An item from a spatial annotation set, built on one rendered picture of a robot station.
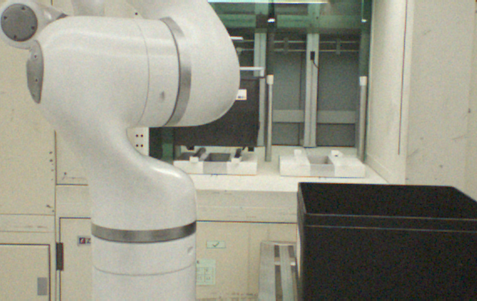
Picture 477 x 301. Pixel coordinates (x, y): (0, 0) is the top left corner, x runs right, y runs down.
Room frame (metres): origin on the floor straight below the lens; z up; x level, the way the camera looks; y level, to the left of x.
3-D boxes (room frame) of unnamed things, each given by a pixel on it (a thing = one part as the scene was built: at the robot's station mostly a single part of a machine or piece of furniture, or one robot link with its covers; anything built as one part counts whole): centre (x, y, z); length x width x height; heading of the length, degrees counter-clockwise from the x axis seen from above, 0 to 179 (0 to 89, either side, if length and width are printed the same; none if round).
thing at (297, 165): (1.71, -0.22, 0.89); 0.22 x 0.21 x 0.04; 178
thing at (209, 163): (1.73, 0.05, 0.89); 0.22 x 0.21 x 0.04; 178
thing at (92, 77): (0.72, 0.13, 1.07); 0.19 x 0.12 x 0.24; 120
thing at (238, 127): (1.73, 0.05, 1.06); 0.24 x 0.20 x 0.32; 88
